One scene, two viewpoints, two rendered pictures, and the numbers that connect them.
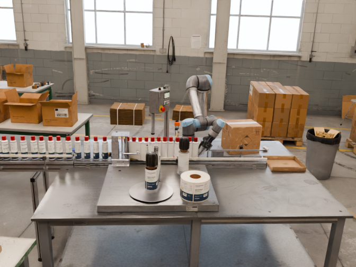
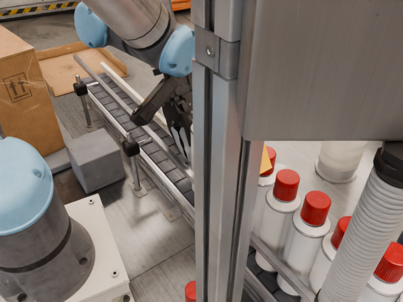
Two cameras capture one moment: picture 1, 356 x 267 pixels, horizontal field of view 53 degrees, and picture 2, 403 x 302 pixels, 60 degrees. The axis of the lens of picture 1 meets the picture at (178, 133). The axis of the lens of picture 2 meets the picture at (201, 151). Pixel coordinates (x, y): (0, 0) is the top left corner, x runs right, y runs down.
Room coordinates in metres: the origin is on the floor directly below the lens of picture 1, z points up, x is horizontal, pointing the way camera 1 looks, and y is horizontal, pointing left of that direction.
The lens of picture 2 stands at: (3.16, 0.30, 1.42)
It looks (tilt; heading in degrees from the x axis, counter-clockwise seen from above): 40 degrees down; 240
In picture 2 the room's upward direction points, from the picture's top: straight up
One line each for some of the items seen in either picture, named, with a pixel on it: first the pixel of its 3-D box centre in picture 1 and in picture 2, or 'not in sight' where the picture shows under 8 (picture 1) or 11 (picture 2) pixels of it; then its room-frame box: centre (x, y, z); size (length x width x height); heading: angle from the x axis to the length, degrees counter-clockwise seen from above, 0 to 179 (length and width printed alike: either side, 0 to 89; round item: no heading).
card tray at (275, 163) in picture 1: (283, 162); (76, 64); (2.96, -0.95, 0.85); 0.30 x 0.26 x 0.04; 94
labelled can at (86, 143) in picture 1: (87, 148); not in sight; (2.82, 0.76, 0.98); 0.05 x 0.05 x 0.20
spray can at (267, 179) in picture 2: (177, 149); (258, 198); (2.87, 0.00, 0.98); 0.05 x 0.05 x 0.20
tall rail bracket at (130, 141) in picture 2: not in sight; (142, 158); (2.98, -0.27, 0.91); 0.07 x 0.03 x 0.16; 4
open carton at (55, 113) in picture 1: (60, 107); not in sight; (4.17, 1.42, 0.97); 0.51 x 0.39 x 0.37; 1
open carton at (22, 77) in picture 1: (18, 75); not in sight; (6.31, 2.84, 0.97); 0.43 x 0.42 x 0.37; 172
